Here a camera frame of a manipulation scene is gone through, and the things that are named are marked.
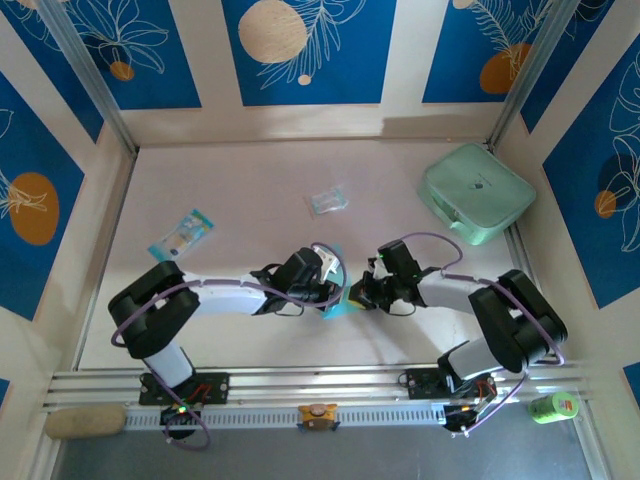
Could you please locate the grey slotted cable duct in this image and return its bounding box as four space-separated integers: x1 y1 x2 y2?
122 403 451 432

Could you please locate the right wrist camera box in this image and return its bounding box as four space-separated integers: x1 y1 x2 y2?
369 239 421 281

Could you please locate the aluminium frame post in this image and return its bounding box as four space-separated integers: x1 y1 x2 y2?
37 0 139 154
487 0 581 151

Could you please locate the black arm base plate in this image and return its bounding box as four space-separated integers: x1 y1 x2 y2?
138 370 231 406
405 367 501 401

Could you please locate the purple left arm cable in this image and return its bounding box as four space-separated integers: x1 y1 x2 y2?
110 241 349 451

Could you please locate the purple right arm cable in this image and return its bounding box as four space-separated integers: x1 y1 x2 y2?
402 230 567 436

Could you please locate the light blue paper sheet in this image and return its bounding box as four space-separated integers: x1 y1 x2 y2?
319 243 362 321

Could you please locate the mint green zip pouch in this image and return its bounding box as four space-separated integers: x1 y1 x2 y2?
417 142 539 247

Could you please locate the black connector board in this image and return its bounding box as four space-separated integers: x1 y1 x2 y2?
159 403 202 427
443 403 484 432

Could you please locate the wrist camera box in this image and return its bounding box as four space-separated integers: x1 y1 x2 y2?
369 239 421 281
272 247 344 289

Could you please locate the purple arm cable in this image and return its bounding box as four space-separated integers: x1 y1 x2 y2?
110 241 349 451
402 230 567 436

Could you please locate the green cup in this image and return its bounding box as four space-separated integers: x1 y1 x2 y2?
528 391 580 426

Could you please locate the aluminium mounting rail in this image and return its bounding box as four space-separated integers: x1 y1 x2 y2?
42 359 594 414

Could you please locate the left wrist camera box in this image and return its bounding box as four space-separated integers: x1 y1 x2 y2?
272 247 344 289

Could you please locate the small clear plastic bag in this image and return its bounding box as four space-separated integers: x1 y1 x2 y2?
304 184 350 219

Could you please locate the blue printed snack packet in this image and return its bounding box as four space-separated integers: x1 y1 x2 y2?
148 208 216 260

